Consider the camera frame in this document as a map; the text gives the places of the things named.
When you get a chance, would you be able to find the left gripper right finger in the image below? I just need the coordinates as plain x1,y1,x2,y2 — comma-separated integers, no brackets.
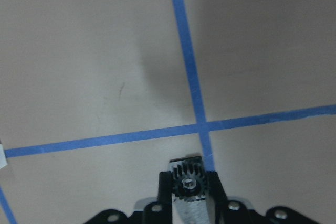
201,158,227,223

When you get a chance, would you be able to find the black bearing gear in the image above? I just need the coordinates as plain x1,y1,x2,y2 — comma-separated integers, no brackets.
172,161,208,202

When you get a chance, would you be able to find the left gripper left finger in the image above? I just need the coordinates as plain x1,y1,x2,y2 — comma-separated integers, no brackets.
157,170,173,224

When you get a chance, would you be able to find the brown paper table cover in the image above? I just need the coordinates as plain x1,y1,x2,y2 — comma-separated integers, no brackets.
1,0,335,223

